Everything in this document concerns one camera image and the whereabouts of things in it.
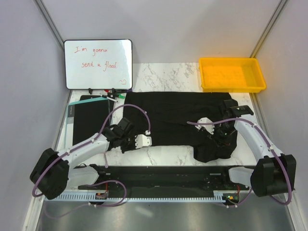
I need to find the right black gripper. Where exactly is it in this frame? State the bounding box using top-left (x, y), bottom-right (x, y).
top-left (207, 121), bottom-right (236, 148)

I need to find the black long sleeve shirt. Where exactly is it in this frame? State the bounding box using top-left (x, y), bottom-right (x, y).
top-left (123, 92), bottom-right (237, 163)

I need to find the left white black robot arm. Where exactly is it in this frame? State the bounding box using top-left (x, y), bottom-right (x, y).
top-left (30, 118), bottom-right (135, 200)

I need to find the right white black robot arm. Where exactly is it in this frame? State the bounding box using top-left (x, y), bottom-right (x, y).
top-left (213, 100), bottom-right (296, 197)

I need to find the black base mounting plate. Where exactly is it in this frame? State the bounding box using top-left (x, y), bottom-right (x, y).
top-left (78, 166), bottom-right (249, 197)

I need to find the yellow plastic bin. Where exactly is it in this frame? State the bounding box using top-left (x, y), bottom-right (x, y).
top-left (199, 57), bottom-right (267, 93)

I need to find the teal and white packaging board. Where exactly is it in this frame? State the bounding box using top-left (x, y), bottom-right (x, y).
top-left (64, 96), bottom-right (114, 149)

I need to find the white whiteboard with red writing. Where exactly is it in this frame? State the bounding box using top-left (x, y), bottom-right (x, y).
top-left (64, 39), bottom-right (133, 90)

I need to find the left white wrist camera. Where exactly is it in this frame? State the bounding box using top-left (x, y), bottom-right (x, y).
top-left (135, 134), bottom-right (152, 149)

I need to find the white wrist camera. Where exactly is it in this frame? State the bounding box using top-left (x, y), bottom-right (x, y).
top-left (135, 134), bottom-right (152, 149)
top-left (195, 117), bottom-right (215, 135)

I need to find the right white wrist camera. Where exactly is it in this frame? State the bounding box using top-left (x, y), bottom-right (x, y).
top-left (195, 117), bottom-right (215, 135)

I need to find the aluminium frame rail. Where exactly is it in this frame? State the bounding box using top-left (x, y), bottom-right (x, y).
top-left (33, 172), bottom-right (297, 193)

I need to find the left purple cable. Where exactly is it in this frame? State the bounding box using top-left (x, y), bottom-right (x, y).
top-left (32, 103), bottom-right (152, 218)

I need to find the purple cable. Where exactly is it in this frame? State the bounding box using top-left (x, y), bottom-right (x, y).
top-left (32, 103), bottom-right (152, 218)
top-left (186, 120), bottom-right (294, 208)

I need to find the white slotted cable duct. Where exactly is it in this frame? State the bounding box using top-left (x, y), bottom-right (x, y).
top-left (53, 192), bottom-right (240, 203)

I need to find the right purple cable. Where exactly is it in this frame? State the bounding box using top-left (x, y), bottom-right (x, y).
top-left (186, 120), bottom-right (294, 208)

